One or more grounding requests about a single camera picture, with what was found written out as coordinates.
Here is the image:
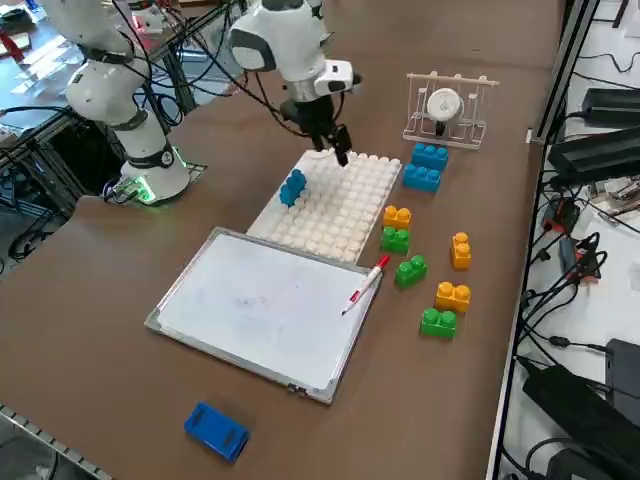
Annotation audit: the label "white studded baseplate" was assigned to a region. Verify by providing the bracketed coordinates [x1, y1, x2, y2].
[247, 147, 403, 265]

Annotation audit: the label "metal-framed whiteboard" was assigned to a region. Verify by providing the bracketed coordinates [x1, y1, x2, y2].
[144, 227, 384, 406]

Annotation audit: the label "wooden rack rod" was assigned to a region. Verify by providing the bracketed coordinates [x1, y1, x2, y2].
[405, 71, 500, 88]

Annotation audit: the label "red and black connector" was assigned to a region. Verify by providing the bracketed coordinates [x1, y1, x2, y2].
[574, 233, 607, 285]
[543, 197, 581, 232]

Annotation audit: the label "yellow two-stud toy block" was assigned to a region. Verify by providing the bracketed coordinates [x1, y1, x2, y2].
[433, 280, 472, 314]
[382, 205, 414, 232]
[449, 232, 473, 270]

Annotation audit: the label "grey cable channel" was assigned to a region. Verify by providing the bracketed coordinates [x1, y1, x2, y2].
[0, 402, 114, 480]

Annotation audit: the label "blue whiteboard eraser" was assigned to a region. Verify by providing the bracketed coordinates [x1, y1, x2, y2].
[183, 401, 250, 464]

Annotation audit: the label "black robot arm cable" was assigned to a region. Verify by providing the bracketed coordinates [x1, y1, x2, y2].
[199, 29, 311, 139]

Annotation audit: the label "black power adapter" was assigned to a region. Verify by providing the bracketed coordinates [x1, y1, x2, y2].
[605, 338, 640, 411]
[581, 87, 640, 127]
[547, 125, 640, 176]
[522, 364, 640, 454]

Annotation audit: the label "blue three-stud toy block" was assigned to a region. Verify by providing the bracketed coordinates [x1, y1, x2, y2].
[402, 162, 444, 192]
[278, 168, 309, 209]
[410, 143, 450, 171]

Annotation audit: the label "white wire cup rack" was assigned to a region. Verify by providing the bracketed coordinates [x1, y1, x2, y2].
[402, 72, 500, 151]

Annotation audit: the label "aluminium camera post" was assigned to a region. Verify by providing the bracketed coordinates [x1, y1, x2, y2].
[527, 0, 601, 146]

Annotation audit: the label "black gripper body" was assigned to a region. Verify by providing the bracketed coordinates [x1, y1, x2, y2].
[279, 97, 339, 138]

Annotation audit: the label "green two-stud toy block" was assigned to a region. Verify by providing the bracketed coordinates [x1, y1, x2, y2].
[394, 254, 429, 289]
[379, 227, 412, 254]
[420, 307, 458, 340]

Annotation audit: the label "red and white marker pen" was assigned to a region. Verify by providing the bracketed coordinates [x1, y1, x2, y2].
[341, 254, 391, 316]

